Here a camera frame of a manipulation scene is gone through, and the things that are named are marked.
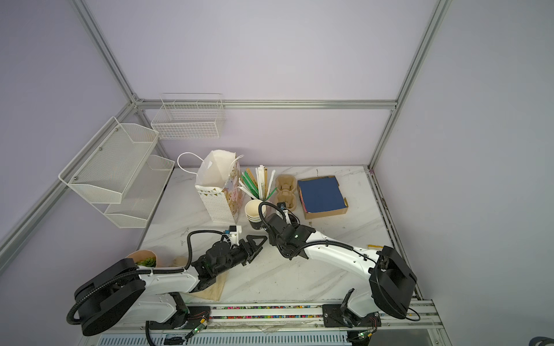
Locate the bundle of wrapped straws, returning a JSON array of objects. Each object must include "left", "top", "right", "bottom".
[{"left": 239, "top": 165, "right": 278, "bottom": 201}]

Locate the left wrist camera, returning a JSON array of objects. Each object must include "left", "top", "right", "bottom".
[{"left": 225, "top": 225, "right": 242, "bottom": 246}]

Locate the white paper gift bag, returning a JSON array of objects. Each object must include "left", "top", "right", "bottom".
[{"left": 192, "top": 149, "right": 244, "bottom": 225}]

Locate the brown pulp cup carrier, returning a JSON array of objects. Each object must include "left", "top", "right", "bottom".
[{"left": 276, "top": 174, "right": 297, "bottom": 211}]

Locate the white wire basket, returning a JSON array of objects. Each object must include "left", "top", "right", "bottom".
[{"left": 151, "top": 93, "right": 226, "bottom": 140}]

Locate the upper white mesh shelf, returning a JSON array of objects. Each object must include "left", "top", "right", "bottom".
[{"left": 59, "top": 118, "right": 159, "bottom": 204}]

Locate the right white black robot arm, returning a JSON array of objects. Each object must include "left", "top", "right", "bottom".
[{"left": 257, "top": 202, "right": 421, "bottom": 327}]

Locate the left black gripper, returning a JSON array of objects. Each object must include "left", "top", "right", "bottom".
[{"left": 216, "top": 234, "right": 264, "bottom": 276}]

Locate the lower white mesh shelf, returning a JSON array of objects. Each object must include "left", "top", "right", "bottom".
[{"left": 101, "top": 155, "right": 175, "bottom": 229}]

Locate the brown bowl with greens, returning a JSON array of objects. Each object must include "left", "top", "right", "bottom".
[{"left": 127, "top": 249, "right": 158, "bottom": 268}]

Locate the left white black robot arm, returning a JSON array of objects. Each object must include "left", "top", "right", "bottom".
[{"left": 66, "top": 232, "right": 268, "bottom": 336}]

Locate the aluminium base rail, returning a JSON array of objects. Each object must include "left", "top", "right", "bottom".
[{"left": 107, "top": 300, "right": 444, "bottom": 336}]

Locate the white mesh shelf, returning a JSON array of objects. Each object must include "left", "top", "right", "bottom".
[
  {"left": 101, "top": 155, "right": 175, "bottom": 229},
  {"left": 59, "top": 118, "right": 159, "bottom": 204}
]

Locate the stack of paper cups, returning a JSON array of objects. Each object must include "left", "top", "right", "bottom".
[{"left": 245, "top": 199, "right": 263, "bottom": 230}]

